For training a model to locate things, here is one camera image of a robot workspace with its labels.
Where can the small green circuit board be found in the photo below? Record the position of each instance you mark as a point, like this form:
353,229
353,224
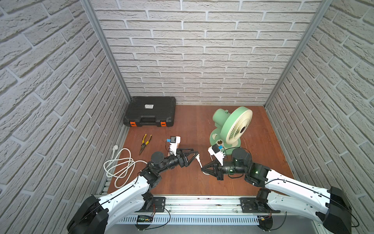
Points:
144,219

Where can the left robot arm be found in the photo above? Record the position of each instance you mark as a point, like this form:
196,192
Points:
97,215

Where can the aluminium corner post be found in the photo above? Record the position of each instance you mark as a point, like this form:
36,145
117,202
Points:
88,7
322,9

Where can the left aluminium corner post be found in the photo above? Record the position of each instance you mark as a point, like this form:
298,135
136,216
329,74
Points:
88,7

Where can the yellow handled pliers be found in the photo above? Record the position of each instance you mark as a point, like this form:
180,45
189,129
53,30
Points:
144,143

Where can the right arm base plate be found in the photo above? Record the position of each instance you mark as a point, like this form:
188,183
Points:
251,205

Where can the aluminium front rail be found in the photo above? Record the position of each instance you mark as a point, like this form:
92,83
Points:
224,205

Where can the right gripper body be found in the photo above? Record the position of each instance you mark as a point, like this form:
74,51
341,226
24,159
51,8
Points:
225,169

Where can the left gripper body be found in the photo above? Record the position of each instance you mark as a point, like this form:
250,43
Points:
182,159

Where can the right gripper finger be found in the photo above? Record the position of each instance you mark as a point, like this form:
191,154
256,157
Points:
211,167
210,175

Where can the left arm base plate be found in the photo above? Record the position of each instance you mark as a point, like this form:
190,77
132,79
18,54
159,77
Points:
157,205

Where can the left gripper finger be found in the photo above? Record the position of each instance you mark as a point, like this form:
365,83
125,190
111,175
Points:
186,151
189,161

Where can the green desk fan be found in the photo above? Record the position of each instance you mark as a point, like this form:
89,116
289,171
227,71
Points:
230,127

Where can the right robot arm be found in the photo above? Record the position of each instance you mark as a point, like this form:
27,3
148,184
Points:
330,207

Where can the black plastic tool case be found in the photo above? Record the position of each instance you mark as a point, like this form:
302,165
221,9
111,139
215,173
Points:
151,111

